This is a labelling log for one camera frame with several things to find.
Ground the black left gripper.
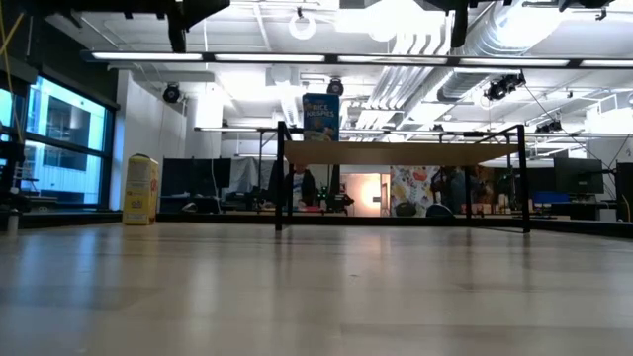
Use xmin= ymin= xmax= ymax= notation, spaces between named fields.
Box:
xmin=166 ymin=0 xmax=231 ymax=54

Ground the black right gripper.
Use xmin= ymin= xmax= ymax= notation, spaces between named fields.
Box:
xmin=423 ymin=0 xmax=471 ymax=49

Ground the yellow Corn Pops cereal box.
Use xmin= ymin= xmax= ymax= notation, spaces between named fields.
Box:
xmin=121 ymin=152 xmax=161 ymax=226

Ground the blue Rice Krispies cereal box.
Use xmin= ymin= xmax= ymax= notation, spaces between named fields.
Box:
xmin=302 ymin=92 xmax=341 ymax=143

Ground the black ceiling-mounted equipment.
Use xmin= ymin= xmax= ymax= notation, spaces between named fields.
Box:
xmin=483 ymin=71 xmax=527 ymax=103

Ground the black overhead light bar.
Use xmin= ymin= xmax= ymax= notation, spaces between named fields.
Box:
xmin=81 ymin=48 xmax=633 ymax=70

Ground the large window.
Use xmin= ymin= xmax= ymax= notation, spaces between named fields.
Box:
xmin=0 ymin=73 xmax=120 ymax=212

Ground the person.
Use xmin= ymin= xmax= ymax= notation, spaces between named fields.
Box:
xmin=434 ymin=165 xmax=469 ymax=215
xmin=291 ymin=165 xmax=317 ymax=212

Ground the colourful floral panel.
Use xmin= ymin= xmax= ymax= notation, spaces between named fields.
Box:
xmin=389 ymin=165 xmax=441 ymax=219

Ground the blue seat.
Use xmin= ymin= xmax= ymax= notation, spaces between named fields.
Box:
xmin=531 ymin=191 xmax=571 ymax=206

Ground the dark cabinet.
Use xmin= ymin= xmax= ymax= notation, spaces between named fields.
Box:
xmin=615 ymin=161 xmax=633 ymax=223

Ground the silver ventilation duct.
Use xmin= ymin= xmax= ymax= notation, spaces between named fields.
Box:
xmin=434 ymin=0 xmax=550 ymax=103

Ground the white ring ceiling lamp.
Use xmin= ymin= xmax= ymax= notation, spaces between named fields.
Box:
xmin=288 ymin=10 xmax=318 ymax=42

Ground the wooden shelf with black frame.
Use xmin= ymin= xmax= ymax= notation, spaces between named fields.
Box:
xmin=274 ymin=121 xmax=532 ymax=234

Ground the yellow cable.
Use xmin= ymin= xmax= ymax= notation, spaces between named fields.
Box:
xmin=0 ymin=0 xmax=26 ymax=144

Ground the black table edge frame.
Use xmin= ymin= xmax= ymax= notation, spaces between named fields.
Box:
xmin=0 ymin=210 xmax=633 ymax=239

